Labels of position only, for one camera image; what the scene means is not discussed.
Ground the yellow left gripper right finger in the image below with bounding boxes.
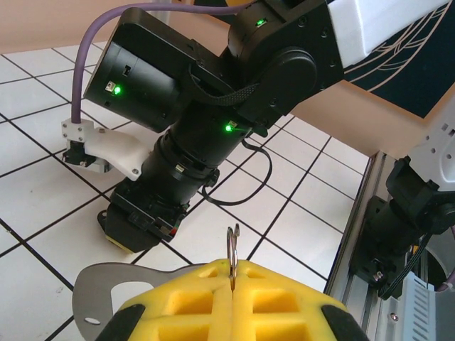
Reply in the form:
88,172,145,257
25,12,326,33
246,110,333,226
231,259,369,341

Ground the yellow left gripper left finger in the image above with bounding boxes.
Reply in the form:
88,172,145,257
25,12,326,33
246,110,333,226
101,259,232,341

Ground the small metal split ring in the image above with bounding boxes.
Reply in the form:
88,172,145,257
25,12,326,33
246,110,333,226
225,223,241,282

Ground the metal key holder plate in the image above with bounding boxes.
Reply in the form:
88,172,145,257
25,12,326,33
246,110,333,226
72,261,208,341

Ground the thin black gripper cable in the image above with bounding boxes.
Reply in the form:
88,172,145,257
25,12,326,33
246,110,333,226
201,138,274,207

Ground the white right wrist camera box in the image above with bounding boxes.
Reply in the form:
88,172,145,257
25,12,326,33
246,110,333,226
60,119,149,182

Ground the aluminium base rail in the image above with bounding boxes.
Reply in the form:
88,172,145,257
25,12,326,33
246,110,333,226
325,151,406,341

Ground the grey slotted cable duct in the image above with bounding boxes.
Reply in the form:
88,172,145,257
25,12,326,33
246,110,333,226
385,273,451,341

